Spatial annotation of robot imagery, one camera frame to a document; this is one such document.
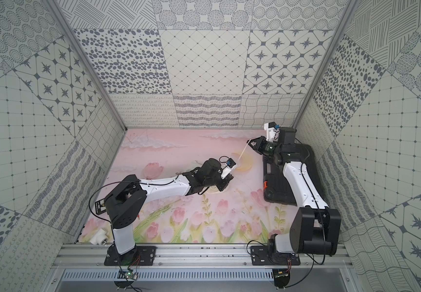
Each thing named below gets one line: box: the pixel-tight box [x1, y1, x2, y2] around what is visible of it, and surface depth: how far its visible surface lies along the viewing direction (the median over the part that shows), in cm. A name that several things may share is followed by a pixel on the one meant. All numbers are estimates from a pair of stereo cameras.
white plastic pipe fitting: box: [89, 228, 108, 246], surface depth 78 cm
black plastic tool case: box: [262, 155, 298, 206], surface depth 87 cm
